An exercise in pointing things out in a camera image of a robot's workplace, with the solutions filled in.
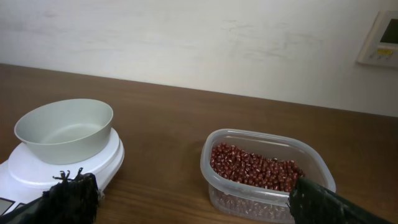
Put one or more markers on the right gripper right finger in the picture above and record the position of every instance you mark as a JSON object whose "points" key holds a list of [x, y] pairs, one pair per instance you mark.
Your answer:
{"points": [[310, 203]]}

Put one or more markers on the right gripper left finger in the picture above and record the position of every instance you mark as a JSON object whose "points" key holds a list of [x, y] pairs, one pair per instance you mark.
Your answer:
{"points": [[71, 201]]}

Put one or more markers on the red adzuki beans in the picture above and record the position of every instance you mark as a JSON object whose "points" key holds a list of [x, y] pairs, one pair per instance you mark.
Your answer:
{"points": [[233, 163]]}

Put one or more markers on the white digital kitchen scale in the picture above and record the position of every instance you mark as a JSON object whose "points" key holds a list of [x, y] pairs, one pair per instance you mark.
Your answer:
{"points": [[24, 177]]}

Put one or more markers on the clear plastic bean container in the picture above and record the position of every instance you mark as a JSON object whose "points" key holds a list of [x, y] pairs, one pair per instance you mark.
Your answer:
{"points": [[269, 146]]}

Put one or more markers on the white plastic bowl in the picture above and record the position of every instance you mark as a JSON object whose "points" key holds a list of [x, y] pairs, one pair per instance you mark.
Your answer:
{"points": [[67, 131]]}

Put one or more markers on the beige wall control panel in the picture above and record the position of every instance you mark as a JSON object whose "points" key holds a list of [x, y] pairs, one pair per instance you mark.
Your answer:
{"points": [[380, 46]]}

